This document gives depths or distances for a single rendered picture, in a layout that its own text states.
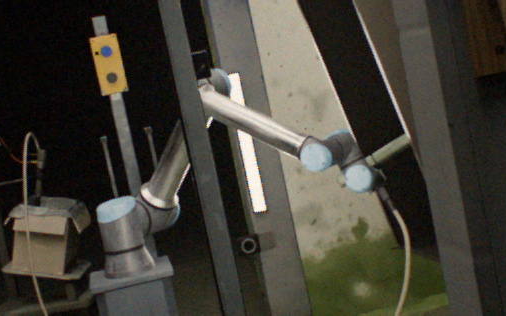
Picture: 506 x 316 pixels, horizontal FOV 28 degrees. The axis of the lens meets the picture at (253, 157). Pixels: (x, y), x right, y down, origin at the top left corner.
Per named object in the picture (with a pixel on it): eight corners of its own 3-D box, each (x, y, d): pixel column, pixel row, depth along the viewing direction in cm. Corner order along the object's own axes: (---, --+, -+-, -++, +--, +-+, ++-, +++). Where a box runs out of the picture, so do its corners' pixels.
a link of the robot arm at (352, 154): (334, 129, 330) (352, 162, 328) (351, 123, 339) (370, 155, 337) (313, 142, 335) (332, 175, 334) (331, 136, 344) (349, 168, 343)
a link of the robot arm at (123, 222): (96, 252, 380) (85, 207, 378) (126, 240, 394) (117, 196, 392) (125, 250, 371) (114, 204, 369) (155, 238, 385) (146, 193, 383)
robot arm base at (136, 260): (105, 282, 372) (99, 256, 371) (105, 272, 391) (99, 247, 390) (156, 270, 375) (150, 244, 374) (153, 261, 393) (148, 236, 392)
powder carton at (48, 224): (20, 251, 620) (26, 187, 615) (91, 259, 619) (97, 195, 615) (-4, 271, 567) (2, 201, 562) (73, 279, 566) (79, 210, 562)
